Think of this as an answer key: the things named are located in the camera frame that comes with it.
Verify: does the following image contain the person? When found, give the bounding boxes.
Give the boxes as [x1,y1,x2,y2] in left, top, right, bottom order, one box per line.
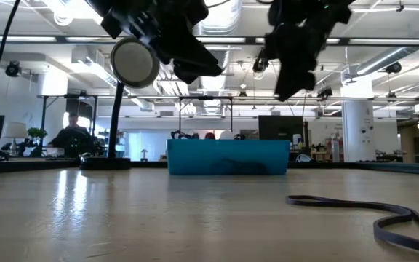
[47,112,97,158]

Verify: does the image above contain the green background plant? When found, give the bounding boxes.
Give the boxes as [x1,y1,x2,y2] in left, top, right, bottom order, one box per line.
[26,127,49,140]

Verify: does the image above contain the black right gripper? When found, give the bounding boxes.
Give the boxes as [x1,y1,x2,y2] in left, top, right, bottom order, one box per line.
[265,0,356,103]

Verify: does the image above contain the white shade table lamp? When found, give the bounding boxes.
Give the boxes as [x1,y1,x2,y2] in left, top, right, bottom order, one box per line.
[4,122,28,157]

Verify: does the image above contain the white round column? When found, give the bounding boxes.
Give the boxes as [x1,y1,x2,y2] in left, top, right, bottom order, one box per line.
[340,98,376,163]

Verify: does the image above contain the black aluminium table frame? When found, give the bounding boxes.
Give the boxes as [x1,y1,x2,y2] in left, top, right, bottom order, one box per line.
[0,156,419,177]

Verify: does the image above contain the blue plastic bin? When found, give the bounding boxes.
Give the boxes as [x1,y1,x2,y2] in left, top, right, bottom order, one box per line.
[166,138,291,176]

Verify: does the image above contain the black ceiling spotlight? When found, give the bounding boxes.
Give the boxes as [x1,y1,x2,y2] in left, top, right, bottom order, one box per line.
[383,61,402,75]
[4,60,23,78]
[316,86,334,100]

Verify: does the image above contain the silver ventilation duct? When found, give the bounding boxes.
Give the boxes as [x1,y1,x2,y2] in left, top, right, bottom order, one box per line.
[196,0,243,95]

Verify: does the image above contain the black desk lamp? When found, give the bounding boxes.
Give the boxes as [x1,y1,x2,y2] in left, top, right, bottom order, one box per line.
[79,36,161,171]

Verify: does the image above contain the large black screen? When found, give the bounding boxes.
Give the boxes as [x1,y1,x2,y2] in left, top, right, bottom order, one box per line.
[258,115,307,143]

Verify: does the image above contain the dark purple rubber band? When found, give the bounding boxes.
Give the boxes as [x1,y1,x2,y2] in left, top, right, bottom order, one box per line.
[285,194,419,256]

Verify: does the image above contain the black hanging ceiling camera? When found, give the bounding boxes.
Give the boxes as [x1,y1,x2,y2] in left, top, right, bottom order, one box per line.
[252,57,268,74]

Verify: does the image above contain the black background table frame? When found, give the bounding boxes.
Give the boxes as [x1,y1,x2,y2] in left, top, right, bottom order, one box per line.
[177,95,234,141]
[36,93,100,158]

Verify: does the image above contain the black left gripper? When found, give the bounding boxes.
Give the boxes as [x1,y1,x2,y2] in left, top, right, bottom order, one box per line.
[85,0,225,85]

